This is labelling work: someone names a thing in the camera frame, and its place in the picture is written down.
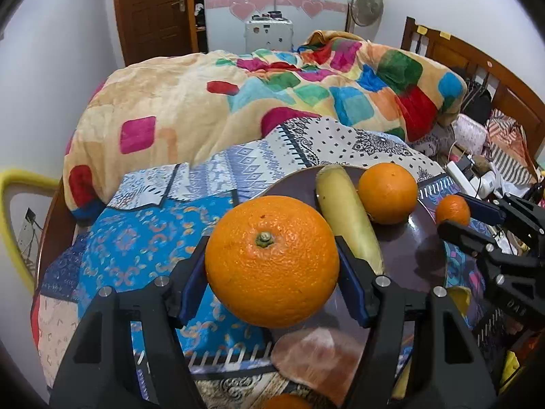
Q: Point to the pink quilted bag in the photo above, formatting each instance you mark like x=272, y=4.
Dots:
x=469, y=134

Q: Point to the small mandarin orange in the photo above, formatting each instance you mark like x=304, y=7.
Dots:
x=453, y=208

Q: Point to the standing electric fan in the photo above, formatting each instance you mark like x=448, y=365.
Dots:
x=364, y=14

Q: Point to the brown wooden door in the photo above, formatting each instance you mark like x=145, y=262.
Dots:
x=151, y=28

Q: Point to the white box appliance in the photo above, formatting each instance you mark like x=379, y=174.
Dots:
x=268, y=32

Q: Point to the colourful patchwork blanket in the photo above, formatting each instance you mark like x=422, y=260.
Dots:
x=184, y=109

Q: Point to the large orange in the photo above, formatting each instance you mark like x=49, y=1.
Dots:
x=388, y=192
x=272, y=261

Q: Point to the striped cloth bag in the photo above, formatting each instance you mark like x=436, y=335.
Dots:
x=507, y=148

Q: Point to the wooden headboard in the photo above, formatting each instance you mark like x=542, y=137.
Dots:
x=512, y=96

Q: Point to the yellow framed chair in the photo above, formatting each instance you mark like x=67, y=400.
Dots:
x=24, y=197

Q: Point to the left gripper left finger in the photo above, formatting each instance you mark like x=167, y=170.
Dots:
x=125, y=352

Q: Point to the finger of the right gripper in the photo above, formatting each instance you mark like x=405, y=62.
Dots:
x=522, y=218
x=512, y=283

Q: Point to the white power strip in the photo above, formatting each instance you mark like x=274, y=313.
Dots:
x=463, y=174

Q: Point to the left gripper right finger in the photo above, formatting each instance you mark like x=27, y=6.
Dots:
x=419, y=352

